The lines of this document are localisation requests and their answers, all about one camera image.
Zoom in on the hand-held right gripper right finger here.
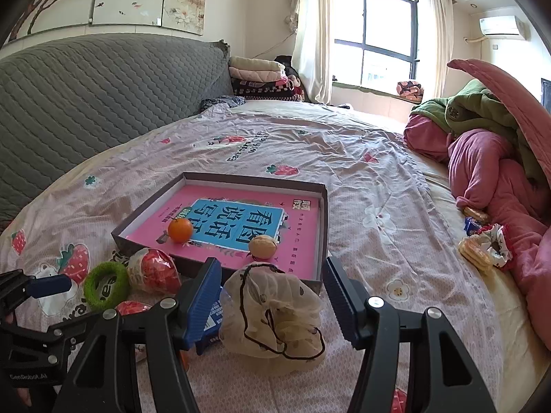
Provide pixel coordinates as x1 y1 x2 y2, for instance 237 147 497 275
323 256 500 413

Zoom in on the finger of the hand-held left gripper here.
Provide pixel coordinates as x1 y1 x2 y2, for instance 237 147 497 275
0 269 72 310
0 312 105 368

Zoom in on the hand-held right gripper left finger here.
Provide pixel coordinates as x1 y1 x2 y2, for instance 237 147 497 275
52 257 223 413

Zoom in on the green fuzzy ring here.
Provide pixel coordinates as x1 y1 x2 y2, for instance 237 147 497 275
83 261 130 311

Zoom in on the red snack packet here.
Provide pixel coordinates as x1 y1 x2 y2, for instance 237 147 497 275
126 247 182 295
114 300 152 317

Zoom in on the beige dotted scrunchie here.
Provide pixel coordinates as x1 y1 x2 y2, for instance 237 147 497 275
219 262 326 364

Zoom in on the small orange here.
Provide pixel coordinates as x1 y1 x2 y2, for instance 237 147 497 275
167 217 194 244

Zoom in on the tan peeled fruit ball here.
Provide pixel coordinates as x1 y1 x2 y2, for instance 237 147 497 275
248 234 278 261

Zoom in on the grey cardboard box tray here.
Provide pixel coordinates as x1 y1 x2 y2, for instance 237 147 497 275
111 172 329 295

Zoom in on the blue snack packet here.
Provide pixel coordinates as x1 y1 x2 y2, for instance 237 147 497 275
196 286 225 356

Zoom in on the pink and blue book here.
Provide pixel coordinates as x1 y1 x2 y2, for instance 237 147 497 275
127 186 321 280

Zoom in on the strawberry printed bedsheet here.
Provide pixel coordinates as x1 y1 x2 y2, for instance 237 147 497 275
0 103 504 413

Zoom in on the clear biscuit packet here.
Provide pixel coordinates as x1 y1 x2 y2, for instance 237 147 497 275
457 236 494 273

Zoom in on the orange biscuit packet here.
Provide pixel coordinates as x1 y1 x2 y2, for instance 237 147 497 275
462 206 490 224

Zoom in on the white and red scrunchie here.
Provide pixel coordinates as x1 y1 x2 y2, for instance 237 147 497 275
474 223 516 270

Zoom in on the grey quilted headboard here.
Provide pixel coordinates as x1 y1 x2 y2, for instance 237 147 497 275
0 33 233 224

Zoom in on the dark floral cloth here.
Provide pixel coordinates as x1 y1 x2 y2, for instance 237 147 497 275
201 95 246 111

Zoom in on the pink quilt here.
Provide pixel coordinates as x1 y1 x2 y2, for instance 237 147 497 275
404 59 551 340

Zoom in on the dark checkered folded blanket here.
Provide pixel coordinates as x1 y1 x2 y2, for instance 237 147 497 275
231 78 303 103

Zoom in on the patterned folded blanket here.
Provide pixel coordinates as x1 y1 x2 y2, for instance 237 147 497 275
396 80 425 103

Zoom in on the pink folded blanket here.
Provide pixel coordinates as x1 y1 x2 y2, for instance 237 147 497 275
241 74 299 92

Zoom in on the cream folded blanket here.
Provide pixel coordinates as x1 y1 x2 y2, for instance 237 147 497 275
229 56 287 82

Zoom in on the green blanket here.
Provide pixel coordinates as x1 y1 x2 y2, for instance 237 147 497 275
409 78 551 186

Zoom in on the black cloth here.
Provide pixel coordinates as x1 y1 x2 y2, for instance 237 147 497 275
274 55 297 75

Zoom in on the cream curtain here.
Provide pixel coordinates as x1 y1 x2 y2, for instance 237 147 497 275
293 0 341 105
428 0 456 99

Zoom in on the black framed window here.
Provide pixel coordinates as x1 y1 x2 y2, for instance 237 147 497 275
333 0 420 87

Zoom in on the white air conditioner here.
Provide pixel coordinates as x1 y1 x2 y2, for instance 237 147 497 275
479 16 528 40

